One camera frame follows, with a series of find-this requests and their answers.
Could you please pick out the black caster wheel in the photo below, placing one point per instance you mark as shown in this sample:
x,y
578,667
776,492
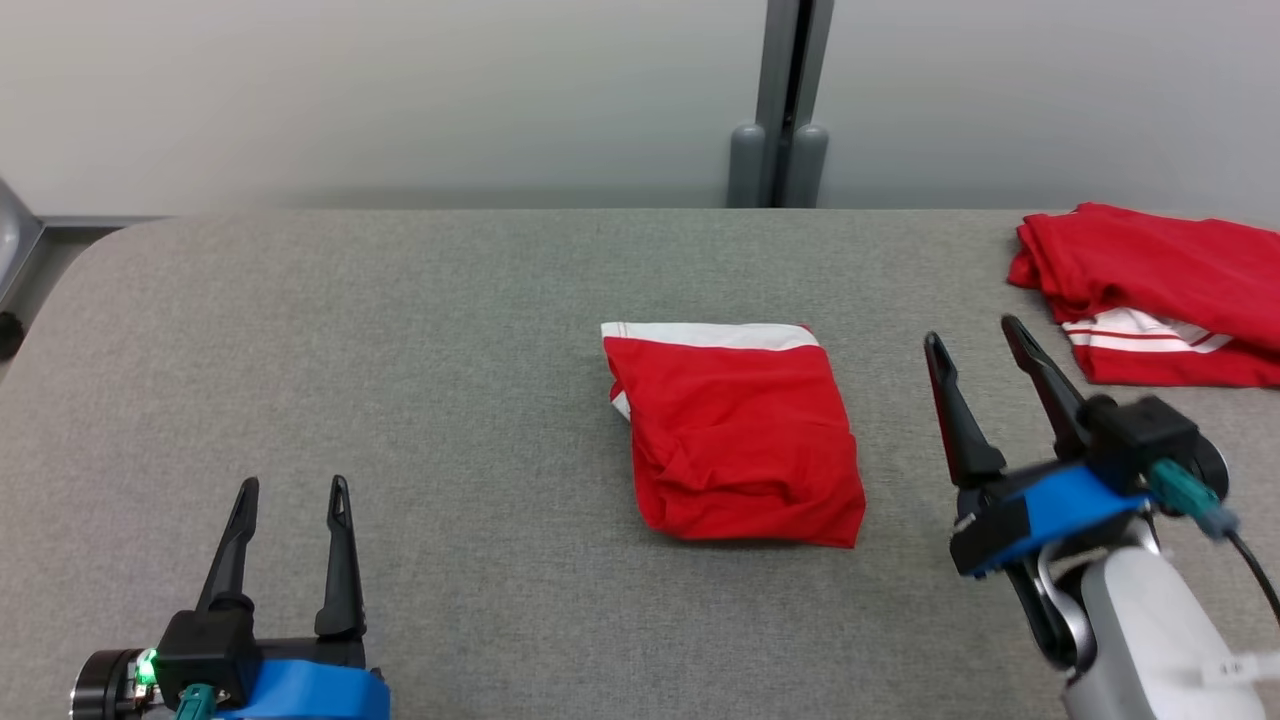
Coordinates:
x,y
8,335

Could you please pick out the red shorts white stripe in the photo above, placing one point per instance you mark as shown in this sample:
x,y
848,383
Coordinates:
x,y
740,440

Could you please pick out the grey cylindrical post foot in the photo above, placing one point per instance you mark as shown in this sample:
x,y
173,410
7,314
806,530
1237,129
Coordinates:
x,y
746,170
808,170

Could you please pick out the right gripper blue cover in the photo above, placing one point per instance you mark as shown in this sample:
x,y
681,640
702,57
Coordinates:
x,y
1060,505

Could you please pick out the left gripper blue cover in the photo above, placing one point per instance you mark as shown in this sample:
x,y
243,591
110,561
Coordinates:
x,y
310,690

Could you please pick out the grey wheeled stand leg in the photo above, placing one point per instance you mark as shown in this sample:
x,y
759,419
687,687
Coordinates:
x,y
12,240

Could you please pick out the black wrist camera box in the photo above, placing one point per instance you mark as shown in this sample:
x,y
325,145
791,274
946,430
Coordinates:
x,y
205,650
1140,435

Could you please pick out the grey partition post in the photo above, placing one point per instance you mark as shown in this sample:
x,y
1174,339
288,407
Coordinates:
x,y
780,60

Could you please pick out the red basketball jersey black lettering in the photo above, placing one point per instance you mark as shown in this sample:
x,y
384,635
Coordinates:
x,y
1160,260

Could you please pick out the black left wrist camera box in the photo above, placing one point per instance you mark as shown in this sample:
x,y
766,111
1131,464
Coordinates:
x,y
205,650

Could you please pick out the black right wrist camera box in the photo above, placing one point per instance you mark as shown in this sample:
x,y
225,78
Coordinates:
x,y
1140,435

